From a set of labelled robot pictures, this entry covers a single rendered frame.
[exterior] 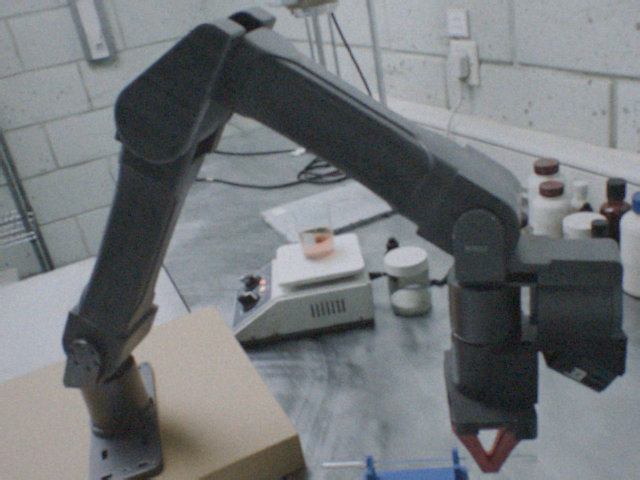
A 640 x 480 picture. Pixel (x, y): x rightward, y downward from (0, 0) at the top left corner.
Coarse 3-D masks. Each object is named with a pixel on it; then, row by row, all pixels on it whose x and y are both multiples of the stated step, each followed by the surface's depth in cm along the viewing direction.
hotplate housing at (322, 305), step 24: (288, 288) 87; (312, 288) 86; (336, 288) 86; (360, 288) 86; (264, 312) 86; (288, 312) 86; (312, 312) 87; (336, 312) 87; (360, 312) 87; (240, 336) 87; (264, 336) 88; (288, 336) 88
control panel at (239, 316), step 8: (264, 272) 96; (240, 288) 98; (256, 288) 93; (264, 288) 90; (264, 296) 88; (240, 304) 93; (264, 304) 86; (240, 312) 90; (248, 312) 88; (240, 320) 88; (232, 328) 88
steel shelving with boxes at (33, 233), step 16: (0, 128) 276; (0, 160) 246; (16, 176) 284; (16, 192) 252; (32, 208) 289; (32, 224) 293; (32, 240) 259; (48, 256) 300; (0, 272) 289; (16, 272) 285; (48, 272) 266
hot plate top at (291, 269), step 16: (336, 240) 94; (352, 240) 93; (288, 256) 92; (336, 256) 89; (352, 256) 89; (288, 272) 88; (304, 272) 87; (320, 272) 86; (336, 272) 85; (352, 272) 85
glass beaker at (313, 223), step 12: (312, 204) 91; (324, 204) 90; (300, 216) 86; (312, 216) 86; (324, 216) 87; (300, 228) 87; (312, 228) 86; (324, 228) 87; (300, 240) 88; (312, 240) 87; (324, 240) 88; (312, 252) 88; (324, 252) 88
